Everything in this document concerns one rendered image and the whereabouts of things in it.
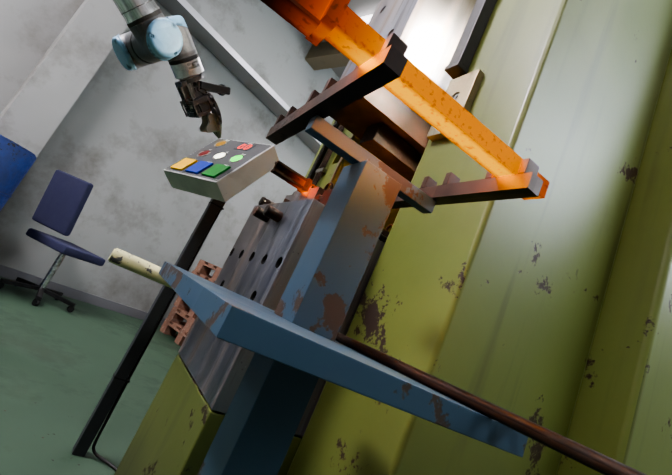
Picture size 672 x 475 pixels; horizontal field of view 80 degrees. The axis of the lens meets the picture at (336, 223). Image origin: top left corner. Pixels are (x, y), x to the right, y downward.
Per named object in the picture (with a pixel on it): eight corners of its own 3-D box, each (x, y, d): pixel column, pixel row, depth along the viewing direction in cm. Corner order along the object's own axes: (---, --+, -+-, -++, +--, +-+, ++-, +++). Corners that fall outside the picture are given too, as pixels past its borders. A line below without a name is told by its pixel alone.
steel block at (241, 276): (211, 410, 73) (314, 198, 84) (177, 352, 106) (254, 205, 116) (418, 471, 98) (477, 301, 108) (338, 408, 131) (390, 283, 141)
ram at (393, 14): (409, 50, 98) (464, -67, 107) (331, 94, 131) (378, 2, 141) (508, 146, 116) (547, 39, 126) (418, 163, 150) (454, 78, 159)
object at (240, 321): (215, 337, 23) (232, 305, 24) (158, 273, 58) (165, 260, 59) (522, 458, 35) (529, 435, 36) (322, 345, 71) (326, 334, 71)
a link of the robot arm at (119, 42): (118, 32, 102) (161, 20, 108) (103, 39, 109) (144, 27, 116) (137, 70, 106) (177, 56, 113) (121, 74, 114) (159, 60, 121)
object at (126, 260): (106, 263, 114) (116, 246, 115) (106, 261, 118) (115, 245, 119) (241, 319, 133) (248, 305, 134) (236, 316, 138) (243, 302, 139)
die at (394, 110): (363, 97, 107) (376, 68, 109) (327, 114, 124) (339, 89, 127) (461, 178, 126) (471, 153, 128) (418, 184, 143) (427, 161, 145)
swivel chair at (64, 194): (57, 297, 329) (117, 200, 350) (81, 318, 298) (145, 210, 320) (-18, 276, 288) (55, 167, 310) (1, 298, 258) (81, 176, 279)
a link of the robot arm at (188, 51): (142, 22, 115) (172, 13, 121) (161, 66, 122) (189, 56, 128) (157, 19, 109) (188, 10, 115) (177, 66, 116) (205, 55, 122)
